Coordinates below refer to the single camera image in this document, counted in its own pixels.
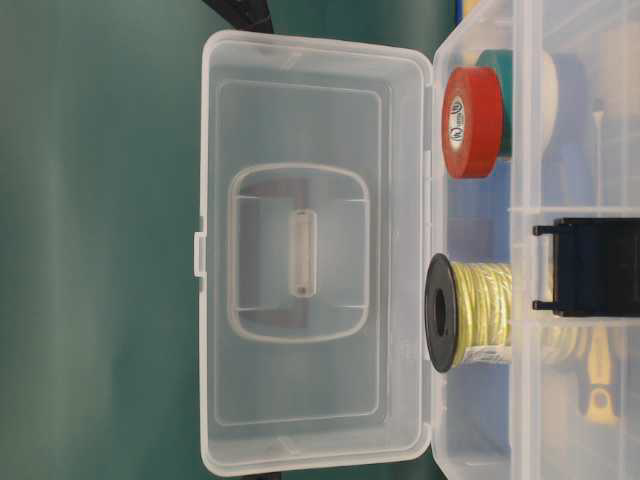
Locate red electrical tape roll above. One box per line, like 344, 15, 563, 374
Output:
441, 67, 504, 179

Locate green electrical tape roll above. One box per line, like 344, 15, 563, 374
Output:
476, 49, 513, 157

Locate white thin stick tool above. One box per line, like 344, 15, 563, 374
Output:
592, 98, 604, 207

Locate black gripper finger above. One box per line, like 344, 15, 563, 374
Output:
257, 462, 293, 480
203, 0, 274, 34

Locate white tape roll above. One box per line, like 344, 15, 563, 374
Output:
542, 52, 559, 148

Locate blue object inside box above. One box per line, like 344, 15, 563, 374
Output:
552, 54, 594, 206

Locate black lid carry handle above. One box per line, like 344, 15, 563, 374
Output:
238, 176, 309, 334

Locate clear tool box lid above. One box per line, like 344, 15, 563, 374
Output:
193, 30, 433, 477

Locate yellow wire on black spool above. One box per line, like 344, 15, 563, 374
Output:
423, 252, 596, 374

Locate black tool box latch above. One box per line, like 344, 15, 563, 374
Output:
532, 217, 639, 318

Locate clear plastic tool box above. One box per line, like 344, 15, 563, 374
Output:
425, 1, 639, 479

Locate yellow and black hand tool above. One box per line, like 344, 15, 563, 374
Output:
570, 326, 628, 426

